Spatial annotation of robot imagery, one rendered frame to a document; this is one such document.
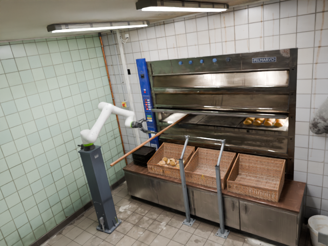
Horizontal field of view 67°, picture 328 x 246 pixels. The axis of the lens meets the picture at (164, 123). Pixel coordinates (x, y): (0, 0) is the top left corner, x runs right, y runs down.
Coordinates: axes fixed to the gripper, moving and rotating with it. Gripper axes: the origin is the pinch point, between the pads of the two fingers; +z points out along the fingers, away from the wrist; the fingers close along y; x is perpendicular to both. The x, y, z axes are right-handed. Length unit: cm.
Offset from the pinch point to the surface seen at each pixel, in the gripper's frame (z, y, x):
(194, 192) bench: 58, 85, -1
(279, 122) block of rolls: 142, 11, -73
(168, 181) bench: 18, 79, 0
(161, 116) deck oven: -25, 9, -63
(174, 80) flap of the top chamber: 12, -47, -56
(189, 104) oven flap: 33, -14, -53
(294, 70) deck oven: 159, -54, -56
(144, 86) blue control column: -40, -40, -52
